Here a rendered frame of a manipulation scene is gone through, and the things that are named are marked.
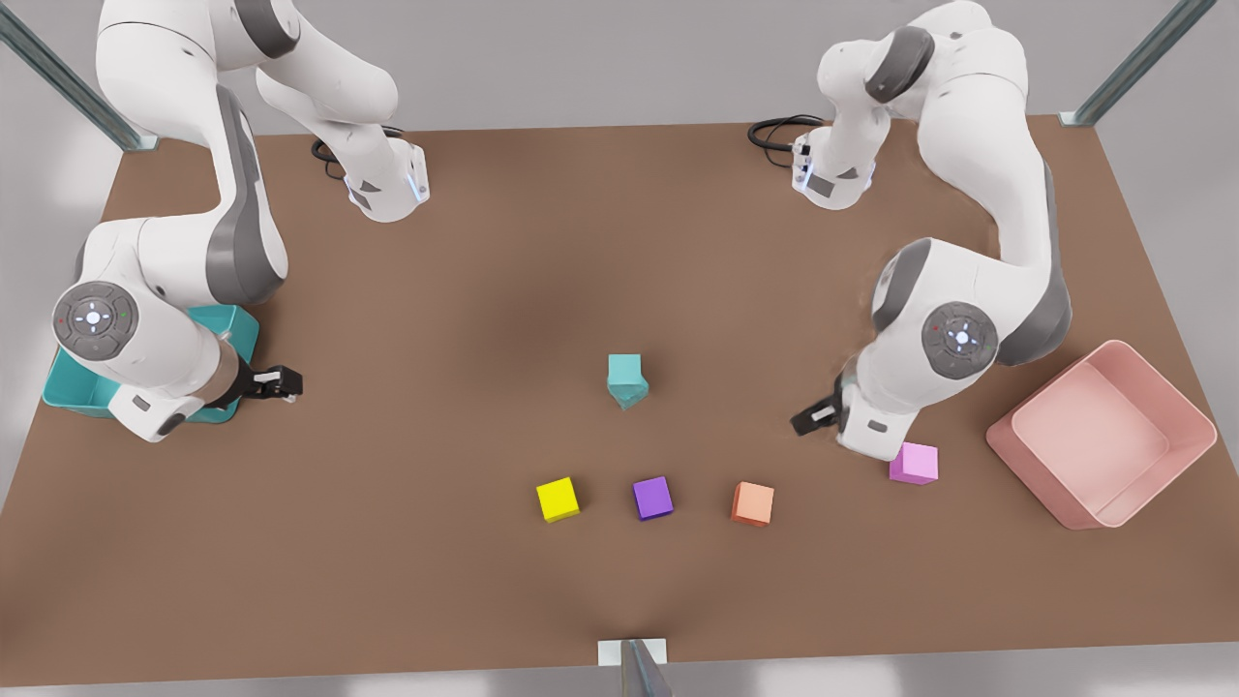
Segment black cable loop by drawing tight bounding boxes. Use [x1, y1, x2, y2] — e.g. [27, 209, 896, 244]
[311, 125, 407, 181]
[747, 114, 827, 171]

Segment yellow cube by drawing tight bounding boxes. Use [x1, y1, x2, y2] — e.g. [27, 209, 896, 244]
[536, 476, 581, 524]

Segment silver frame post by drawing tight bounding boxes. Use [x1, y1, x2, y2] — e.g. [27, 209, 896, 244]
[1058, 0, 1220, 129]
[0, 0, 160, 154]
[597, 638, 674, 697]

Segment pink tray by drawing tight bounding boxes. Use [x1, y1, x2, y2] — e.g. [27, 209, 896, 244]
[985, 339, 1219, 530]

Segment orange cube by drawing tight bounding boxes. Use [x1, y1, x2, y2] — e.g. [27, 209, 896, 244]
[731, 481, 775, 528]

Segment purple cube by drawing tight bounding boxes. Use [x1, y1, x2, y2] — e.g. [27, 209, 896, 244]
[632, 475, 675, 522]

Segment pink cube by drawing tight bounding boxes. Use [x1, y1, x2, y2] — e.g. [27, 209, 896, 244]
[890, 441, 940, 486]

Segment teal tray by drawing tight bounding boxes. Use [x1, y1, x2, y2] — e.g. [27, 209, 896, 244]
[42, 304, 260, 425]

